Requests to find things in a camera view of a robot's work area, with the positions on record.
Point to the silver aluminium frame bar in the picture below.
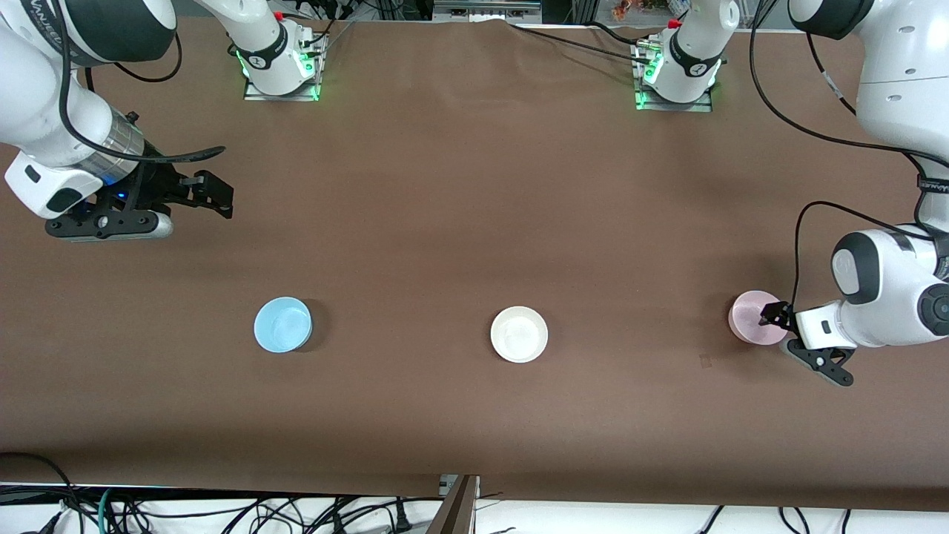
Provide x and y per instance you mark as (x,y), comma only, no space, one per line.
(485,9)

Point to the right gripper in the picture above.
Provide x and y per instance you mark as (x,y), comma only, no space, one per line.
(156,185)

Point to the pink bowl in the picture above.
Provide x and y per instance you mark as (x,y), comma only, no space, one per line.
(745,319)

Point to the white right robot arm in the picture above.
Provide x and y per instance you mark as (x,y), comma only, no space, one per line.
(37,96)

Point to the brown table cover sheet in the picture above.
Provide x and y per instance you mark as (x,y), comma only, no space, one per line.
(474,222)

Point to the blue bowl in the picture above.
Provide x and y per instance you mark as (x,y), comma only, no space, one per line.
(282,325)

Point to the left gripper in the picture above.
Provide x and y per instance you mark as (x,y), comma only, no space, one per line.
(775,314)

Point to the brown angled post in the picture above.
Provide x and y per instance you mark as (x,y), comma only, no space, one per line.
(456,512)

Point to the white bowl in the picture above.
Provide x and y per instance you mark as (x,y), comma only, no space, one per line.
(519,334)

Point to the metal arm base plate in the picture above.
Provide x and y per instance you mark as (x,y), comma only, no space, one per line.
(259,95)
(700,108)

